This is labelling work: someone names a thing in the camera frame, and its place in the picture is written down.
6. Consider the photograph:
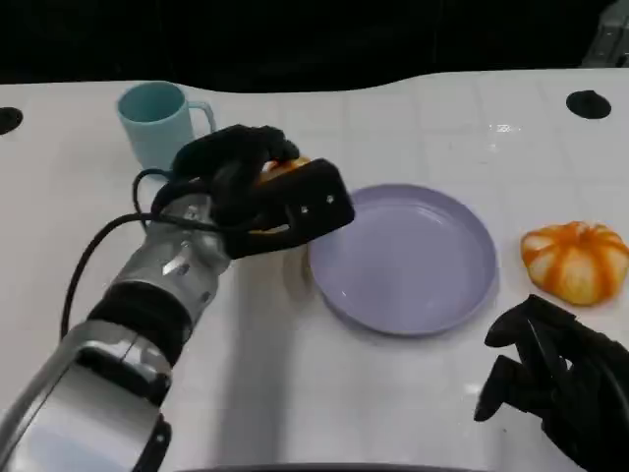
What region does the lilac plate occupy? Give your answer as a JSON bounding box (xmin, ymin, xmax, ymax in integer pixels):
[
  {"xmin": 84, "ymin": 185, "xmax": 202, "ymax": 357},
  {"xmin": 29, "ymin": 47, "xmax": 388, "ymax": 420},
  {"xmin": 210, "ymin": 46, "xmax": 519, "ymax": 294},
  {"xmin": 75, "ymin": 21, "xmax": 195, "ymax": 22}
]
[{"xmin": 307, "ymin": 183, "xmax": 498, "ymax": 337}]

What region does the black table cable hole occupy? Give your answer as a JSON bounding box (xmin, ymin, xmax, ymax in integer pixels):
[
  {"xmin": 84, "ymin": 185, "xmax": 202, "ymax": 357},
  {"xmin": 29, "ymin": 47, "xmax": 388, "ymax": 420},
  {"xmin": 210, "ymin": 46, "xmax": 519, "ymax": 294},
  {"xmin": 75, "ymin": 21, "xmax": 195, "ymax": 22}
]
[
  {"xmin": 0, "ymin": 106, "xmax": 25, "ymax": 136},
  {"xmin": 565, "ymin": 89, "xmax": 612, "ymax": 119}
]

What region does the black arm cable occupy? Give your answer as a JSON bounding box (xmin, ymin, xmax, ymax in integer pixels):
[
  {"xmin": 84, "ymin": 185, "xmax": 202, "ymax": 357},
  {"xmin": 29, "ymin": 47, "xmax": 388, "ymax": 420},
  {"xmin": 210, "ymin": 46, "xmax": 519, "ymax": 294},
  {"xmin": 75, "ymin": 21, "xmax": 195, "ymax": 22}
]
[{"xmin": 59, "ymin": 168, "xmax": 291, "ymax": 341}]

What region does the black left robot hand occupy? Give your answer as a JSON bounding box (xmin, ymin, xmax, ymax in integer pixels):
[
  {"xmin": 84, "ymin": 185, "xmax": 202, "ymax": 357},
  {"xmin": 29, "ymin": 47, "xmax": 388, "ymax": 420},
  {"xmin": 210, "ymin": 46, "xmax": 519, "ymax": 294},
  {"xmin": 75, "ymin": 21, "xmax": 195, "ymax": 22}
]
[{"xmin": 171, "ymin": 124, "xmax": 301, "ymax": 261}]

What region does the orange and white bread roll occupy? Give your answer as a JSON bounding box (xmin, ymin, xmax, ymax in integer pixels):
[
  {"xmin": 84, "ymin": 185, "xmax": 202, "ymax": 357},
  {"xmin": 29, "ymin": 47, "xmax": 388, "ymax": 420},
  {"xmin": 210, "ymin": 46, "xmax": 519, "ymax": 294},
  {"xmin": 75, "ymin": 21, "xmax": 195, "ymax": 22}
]
[
  {"xmin": 249, "ymin": 155, "xmax": 313, "ymax": 238},
  {"xmin": 520, "ymin": 220, "xmax": 629, "ymax": 307}
]

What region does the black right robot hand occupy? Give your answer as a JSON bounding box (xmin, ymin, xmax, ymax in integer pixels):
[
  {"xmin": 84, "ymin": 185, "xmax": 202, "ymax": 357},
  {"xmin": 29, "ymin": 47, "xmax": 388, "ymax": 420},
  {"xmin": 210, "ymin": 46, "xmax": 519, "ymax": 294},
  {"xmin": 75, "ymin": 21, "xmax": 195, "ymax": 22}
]
[{"xmin": 473, "ymin": 293, "xmax": 629, "ymax": 472}]

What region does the grey metal frame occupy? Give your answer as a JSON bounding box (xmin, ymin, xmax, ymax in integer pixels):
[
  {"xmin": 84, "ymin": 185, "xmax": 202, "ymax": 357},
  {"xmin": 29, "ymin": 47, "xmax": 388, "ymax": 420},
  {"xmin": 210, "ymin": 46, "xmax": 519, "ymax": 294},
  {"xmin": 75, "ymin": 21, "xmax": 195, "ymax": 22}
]
[{"xmin": 580, "ymin": 0, "xmax": 629, "ymax": 68}]

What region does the pale green mug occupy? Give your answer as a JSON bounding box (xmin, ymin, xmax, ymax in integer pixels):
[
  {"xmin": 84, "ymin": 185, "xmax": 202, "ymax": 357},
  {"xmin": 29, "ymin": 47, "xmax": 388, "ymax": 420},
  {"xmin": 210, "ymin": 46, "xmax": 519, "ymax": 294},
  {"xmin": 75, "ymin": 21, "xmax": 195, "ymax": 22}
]
[{"xmin": 115, "ymin": 81, "xmax": 218, "ymax": 181}]

